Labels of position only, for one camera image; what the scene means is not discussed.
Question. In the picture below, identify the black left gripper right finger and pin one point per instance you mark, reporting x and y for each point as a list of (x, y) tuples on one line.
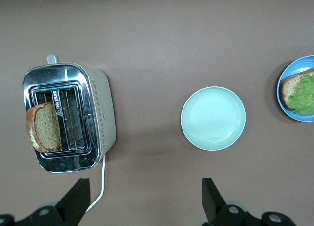
[(218, 213)]

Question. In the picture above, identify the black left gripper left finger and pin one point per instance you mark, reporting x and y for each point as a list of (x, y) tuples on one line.
[(68, 211)]

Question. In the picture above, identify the brown toast bread slice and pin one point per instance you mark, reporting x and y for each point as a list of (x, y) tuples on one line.
[(288, 88), (46, 128)]

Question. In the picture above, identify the green lettuce leaf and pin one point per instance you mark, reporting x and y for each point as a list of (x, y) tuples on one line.
[(304, 98)]

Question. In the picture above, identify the mint green round plate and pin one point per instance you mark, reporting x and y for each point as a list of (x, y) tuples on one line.
[(213, 118)]

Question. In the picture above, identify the blue round plate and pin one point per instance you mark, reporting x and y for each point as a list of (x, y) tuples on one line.
[(294, 64)]

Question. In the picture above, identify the beige chrome two-slot toaster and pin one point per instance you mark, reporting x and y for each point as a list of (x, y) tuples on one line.
[(105, 113)]

